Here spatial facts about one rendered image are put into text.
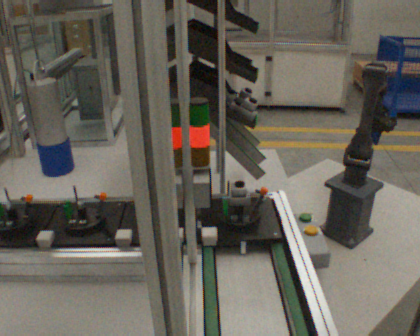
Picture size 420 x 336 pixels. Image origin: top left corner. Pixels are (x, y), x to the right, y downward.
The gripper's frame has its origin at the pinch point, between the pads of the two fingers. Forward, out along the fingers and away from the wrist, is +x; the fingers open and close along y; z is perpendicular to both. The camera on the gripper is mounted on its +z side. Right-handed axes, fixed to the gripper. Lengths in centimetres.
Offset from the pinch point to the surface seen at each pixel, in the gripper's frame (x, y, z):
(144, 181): -56, -112, 77
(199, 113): -42, -86, 26
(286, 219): 4, -59, 15
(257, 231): 2, -72, 17
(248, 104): -27, -52, -11
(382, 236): 20.1, -28.6, 28.8
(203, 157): -32, -87, 25
